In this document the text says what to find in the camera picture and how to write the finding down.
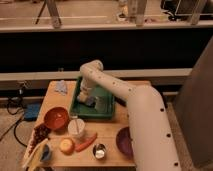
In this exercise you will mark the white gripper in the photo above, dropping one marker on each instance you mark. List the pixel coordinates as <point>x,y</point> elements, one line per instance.
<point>85,89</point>

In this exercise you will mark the green plastic tray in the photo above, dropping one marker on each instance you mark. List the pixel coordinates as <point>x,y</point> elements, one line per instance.
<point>103,108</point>

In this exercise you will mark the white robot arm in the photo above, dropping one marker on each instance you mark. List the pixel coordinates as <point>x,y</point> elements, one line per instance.
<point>152,140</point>

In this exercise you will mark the light blue cloth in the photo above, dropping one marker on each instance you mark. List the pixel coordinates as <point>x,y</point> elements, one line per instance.
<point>61,87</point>

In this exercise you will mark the white cup with stick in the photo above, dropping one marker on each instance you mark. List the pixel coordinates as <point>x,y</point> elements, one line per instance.
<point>76,127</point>

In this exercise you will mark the orange bowl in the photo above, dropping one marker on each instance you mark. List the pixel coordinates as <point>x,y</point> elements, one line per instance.
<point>56,118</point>

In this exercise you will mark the blue box on floor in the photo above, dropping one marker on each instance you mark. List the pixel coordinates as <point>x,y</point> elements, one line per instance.
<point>31,112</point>

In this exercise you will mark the orange carrot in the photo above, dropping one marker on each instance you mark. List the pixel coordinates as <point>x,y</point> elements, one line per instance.
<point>86,143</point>

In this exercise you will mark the yellow round fruit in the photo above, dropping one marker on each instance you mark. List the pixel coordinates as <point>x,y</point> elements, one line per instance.
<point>66,146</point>

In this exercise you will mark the red grapes bunch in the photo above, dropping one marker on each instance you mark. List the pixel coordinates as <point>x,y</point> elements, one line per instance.
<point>40,133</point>

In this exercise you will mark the small metal cup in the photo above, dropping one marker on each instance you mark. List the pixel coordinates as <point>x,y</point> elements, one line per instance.
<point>99,151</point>

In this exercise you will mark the purple bowl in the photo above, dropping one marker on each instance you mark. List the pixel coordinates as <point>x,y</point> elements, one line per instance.
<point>123,142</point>

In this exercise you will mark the metal tripod leg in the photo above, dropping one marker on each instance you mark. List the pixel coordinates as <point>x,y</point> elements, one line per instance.
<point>53,12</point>

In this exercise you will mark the blue small bowl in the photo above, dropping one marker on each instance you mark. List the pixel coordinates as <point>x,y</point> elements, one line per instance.
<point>46,154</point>

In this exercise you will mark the grey chair back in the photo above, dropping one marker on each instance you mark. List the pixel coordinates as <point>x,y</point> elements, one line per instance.
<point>194,110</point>

